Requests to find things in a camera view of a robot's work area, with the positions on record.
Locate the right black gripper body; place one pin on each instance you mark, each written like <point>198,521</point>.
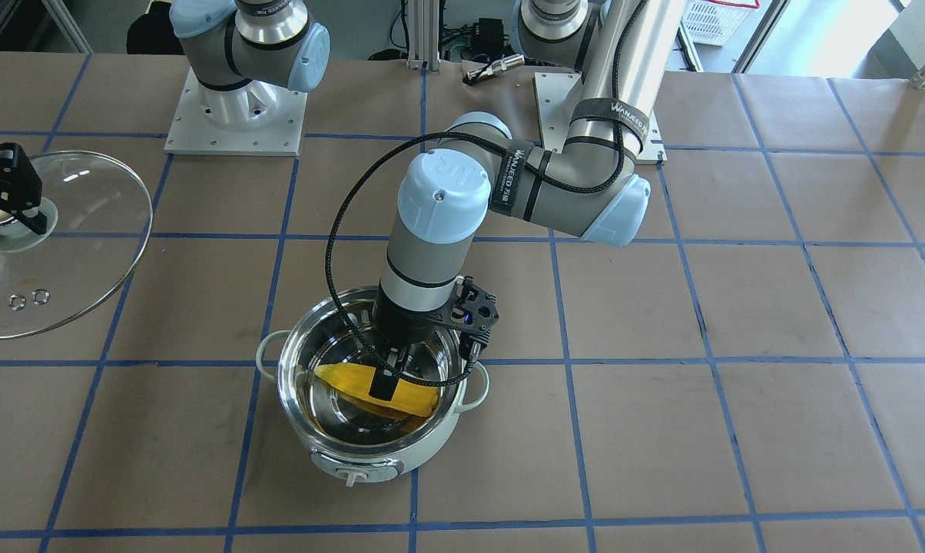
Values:
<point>3,178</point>

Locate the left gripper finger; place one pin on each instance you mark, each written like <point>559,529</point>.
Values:
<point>385,381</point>

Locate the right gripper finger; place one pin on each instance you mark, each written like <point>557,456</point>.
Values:
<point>35,220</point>

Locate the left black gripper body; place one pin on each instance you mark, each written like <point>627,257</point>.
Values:
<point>398,326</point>

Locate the yellow corn cob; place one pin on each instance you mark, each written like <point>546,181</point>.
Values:
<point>352,381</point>

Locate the glass pot lid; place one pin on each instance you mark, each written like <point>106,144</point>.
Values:
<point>99,218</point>

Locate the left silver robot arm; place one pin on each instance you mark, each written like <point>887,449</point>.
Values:
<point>619,50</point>

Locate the mint green cooking pot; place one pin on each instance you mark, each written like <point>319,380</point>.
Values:
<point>346,437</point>

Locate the white plastic basket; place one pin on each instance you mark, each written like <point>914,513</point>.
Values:
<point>715,22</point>

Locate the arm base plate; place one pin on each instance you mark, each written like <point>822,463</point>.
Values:
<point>560,105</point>
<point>258,119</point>

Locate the aluminium frame post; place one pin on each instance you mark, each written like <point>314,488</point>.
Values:
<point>423,23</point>

